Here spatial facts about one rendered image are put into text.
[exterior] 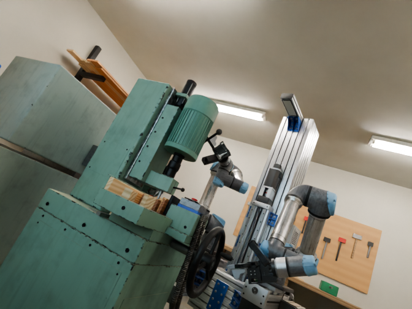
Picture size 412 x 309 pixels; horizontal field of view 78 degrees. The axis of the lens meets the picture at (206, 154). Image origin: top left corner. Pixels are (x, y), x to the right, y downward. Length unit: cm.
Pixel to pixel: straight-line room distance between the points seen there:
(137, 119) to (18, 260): 78
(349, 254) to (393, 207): 98
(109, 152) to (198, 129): 46
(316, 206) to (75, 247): 112
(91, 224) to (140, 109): 61
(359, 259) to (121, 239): 386
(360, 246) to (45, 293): 404
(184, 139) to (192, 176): 377
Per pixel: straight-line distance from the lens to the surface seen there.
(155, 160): 129
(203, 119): 127
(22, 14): 329
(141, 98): 144
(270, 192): 190
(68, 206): 124
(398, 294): 463
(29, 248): 133
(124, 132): 137
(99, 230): 111
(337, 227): 451
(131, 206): 92
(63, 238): 122
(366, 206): 467
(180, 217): 108
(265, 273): 117
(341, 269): 446
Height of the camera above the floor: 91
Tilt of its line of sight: 15 degrees up
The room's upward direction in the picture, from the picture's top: 25 degrees clockwise
